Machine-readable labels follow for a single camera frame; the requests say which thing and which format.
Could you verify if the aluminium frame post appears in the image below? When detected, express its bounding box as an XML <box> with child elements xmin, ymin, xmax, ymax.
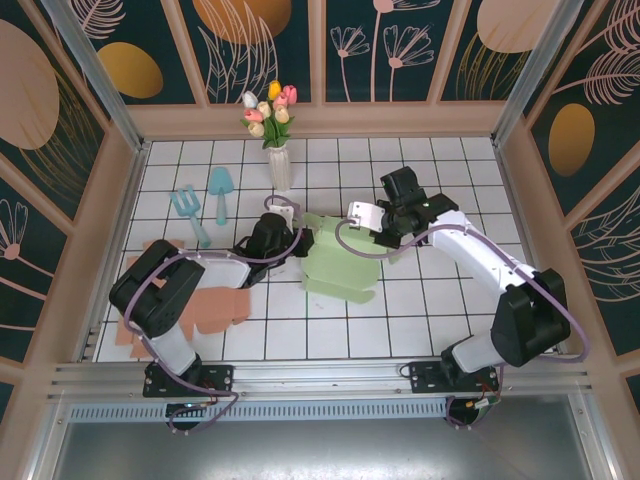
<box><xmin>489</xmin><ymin>0</ymin><xmax>584</xmax><ymax>146</ymax></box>
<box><xmin>42</xmin><ymin>0</ymin><xmax>151</xmax><ymax>154</ymax></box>

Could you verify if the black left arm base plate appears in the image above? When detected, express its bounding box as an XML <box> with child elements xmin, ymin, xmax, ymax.
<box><xmin>143</xmin><ymin>363</ymin><xmax>236</xmax><ymax>399</ymax></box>

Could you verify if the teal toy garden trowel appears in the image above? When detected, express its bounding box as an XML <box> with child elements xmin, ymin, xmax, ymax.
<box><xmin>207</xmin><ymin>166</ymin><xmax>235</xmax><ymax>226</ymax></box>

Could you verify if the aluminium mounting rail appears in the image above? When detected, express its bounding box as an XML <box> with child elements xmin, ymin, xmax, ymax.
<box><xmin>47</xmin><ymin>355</ymin><xmax>594</xmax><ymax>401</ymax></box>

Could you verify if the green paper box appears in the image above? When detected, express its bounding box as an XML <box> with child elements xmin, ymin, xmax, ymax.
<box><xmin>298</xmin><ymin>212</ymin><xmax>401</xmax><ymax>305</ymax></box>

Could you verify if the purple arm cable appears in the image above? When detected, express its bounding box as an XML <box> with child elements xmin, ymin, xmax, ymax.
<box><xmin>122</xmin><ymin>193</ymin><xmax>304</xmax><ymax>437</ymax></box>
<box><xmin>335</xmin><ymin>217</ymin><xmax>589</xmax><ymax>430</ymax></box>

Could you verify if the slotted grey cable duct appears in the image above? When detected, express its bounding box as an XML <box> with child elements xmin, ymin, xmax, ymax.
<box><xmin>67</xmin><ymin>399</ymin><xmax>451</xmax><ymax>424</ymax></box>

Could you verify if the artificial tulip bouquet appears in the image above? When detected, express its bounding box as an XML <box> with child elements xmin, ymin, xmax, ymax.
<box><xmin>241</xmin><ymin>79</ymin><xmax>299</xmax><ymax>150</ymax></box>

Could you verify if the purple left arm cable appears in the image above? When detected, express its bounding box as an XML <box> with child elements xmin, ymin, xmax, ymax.
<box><xmin>122</xmin><ymin>193</ymin><xmax>304</xmax><ymax>437</ymax></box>

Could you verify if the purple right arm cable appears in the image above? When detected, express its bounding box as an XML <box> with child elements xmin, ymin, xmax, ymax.
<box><xmin>335</xmin><ymin>217</ymin><xmax>589</xmax><ymax>430</ymax></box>

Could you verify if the teal toy garden fork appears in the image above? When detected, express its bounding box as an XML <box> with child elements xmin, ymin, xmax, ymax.
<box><xmin>169</xmin><ymin>184</ymin><xmax>213</xmax><ymax>250</ymax></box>

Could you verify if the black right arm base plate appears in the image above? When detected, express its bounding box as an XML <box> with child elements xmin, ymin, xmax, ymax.
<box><xmin>408</xmin><ymin>360</ymin><xmax>501</xmax><ymax>396</ymax></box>

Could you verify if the pink paper box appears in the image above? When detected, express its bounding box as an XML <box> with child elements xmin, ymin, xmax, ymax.
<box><xmin>115</xmin><ymin>238</ymin><xmax>251</xmax><ymax>360</ymax></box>

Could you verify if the white ribbed vase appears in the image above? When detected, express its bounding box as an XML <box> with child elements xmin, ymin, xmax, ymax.
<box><xmin>267</xmin><ymin>145</ymin><xmax>293</xmax><ymax>193</ymax></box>

